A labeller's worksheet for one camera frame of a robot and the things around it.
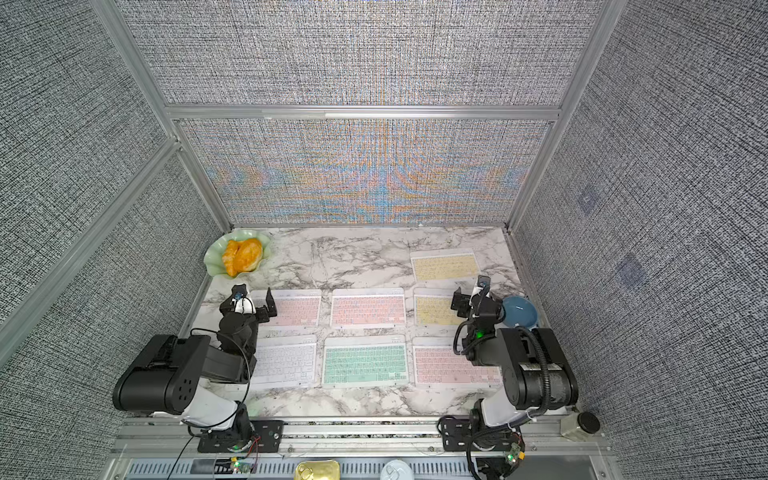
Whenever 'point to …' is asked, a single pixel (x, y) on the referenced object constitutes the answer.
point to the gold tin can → (317, 470)
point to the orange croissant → (242, 256)
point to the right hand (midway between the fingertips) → (477, 283)
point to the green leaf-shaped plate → (214, 263)
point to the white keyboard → (285, 361)
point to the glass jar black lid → (578, 426)
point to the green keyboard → (364, 361)
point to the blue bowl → (520, 310)
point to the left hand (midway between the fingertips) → (256, 288)
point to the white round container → (396, 470)
